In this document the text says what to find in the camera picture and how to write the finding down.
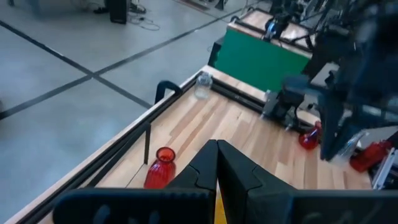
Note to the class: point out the wooden shelf black frame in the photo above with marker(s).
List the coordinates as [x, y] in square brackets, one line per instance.
[183, 155]

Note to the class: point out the short clear ribbed jar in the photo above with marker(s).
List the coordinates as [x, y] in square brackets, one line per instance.
[203, 87]

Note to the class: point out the black aluminium table frame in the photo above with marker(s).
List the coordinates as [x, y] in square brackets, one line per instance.
[109, 158]

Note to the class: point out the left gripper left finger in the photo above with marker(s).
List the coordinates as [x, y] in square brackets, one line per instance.
[140, 208]

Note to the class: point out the black speaker box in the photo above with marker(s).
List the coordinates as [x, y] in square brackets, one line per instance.
[117, 11]

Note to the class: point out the red ribbed glass vase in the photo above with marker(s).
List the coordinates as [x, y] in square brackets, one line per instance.
[160, 169]

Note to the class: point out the green board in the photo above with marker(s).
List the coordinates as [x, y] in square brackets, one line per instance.
[258, 62]

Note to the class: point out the red bulbous glass vase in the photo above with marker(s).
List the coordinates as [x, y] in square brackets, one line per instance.
[309, 141]

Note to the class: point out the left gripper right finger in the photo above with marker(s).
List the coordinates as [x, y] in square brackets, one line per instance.
[311, 208]

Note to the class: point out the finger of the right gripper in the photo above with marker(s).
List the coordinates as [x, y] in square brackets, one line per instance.
[330, 143]

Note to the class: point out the red wide-rim glass vase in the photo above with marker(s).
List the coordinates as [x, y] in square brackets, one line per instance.
[370, 155]

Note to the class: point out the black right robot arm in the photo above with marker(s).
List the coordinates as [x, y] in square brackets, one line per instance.
[373, 46]

